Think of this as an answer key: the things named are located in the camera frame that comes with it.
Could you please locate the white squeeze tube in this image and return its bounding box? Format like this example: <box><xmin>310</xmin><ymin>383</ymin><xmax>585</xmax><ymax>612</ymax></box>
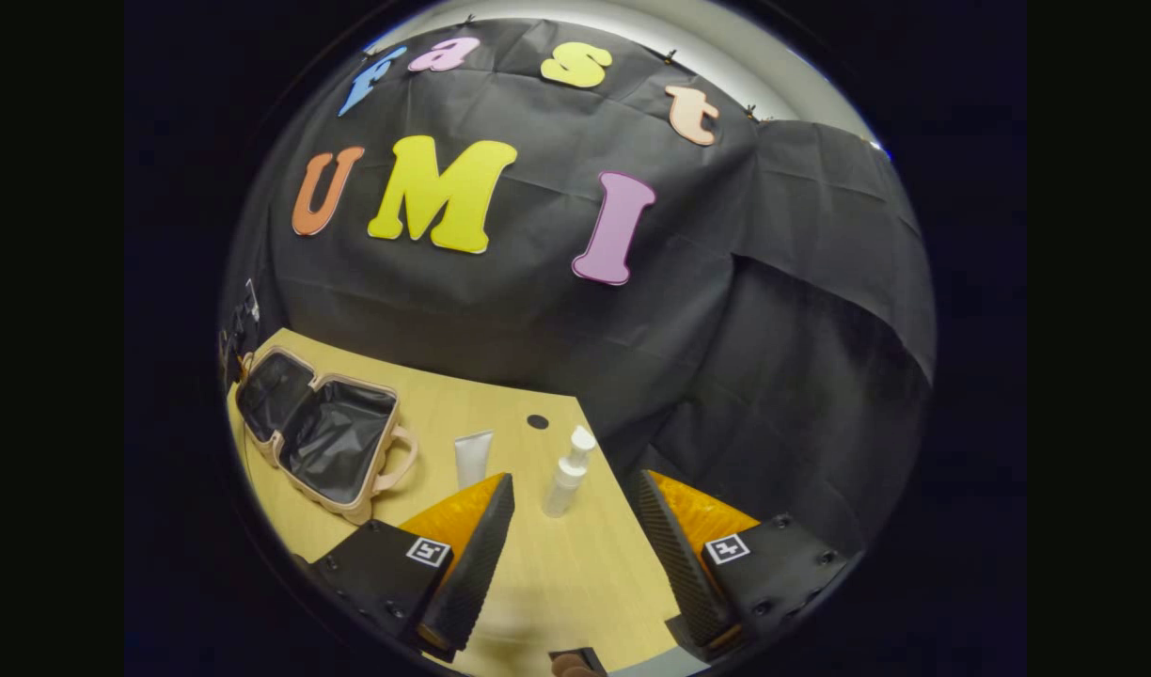
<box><xmin>453</xmin><ymin>430</ymin><xmax>496</xmax><ymax>492</ymax></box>

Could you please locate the black backdrop cloth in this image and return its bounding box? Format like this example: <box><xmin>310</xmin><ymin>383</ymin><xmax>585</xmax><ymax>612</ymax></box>
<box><xmin>220</xmin><ymin>17</ymin><xmax>938</xmax><ymax>565</ymax></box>

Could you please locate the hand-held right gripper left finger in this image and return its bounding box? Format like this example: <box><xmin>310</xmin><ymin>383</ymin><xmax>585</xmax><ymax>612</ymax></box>
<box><xmin>293</xmin><ymin>472</ymin><xmax>517</xmax><ymax>664</ymax></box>

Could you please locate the pink suitcase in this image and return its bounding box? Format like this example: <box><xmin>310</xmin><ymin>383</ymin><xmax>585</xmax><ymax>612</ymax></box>
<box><xmin>234</xmin><ymin>344</ymin><xmax>419</xmax><ymax>526</ymax></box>

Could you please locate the white spray bottle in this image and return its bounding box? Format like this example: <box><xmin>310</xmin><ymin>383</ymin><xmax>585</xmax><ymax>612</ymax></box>
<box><xmin>541</xmin><ymin>425</ymin><xmax>598</xmax><ymax>519</ymax></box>

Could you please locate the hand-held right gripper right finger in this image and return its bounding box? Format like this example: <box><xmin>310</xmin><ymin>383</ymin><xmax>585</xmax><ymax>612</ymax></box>
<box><xmin>638</xmin><ymin>468</ymin><xmax>863</xmax><ymax>664</ymax></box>

